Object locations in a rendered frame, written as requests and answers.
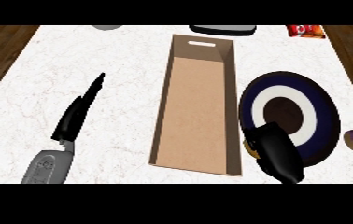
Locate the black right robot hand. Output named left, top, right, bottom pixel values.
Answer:
left=241, top=121, right=306, bottom=185

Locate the yellow-brown squash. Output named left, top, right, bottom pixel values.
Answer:
left=242, top=139, right=262, bottom=160

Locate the dark blue white plate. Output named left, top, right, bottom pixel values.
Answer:
left=238, top=71, right=343, bottom=168

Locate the brown cardboard box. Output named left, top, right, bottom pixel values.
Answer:
left=148, top=34, right=244, bottom=177

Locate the brown round object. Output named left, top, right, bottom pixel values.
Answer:
left=343, top=130, right=353, bottom=151

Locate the red snack packet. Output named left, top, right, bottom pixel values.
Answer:
left=285, top=24, right=327, bottom=40

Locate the grey round object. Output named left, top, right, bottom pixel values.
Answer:
left=92, top=24, right=124, bottom=32

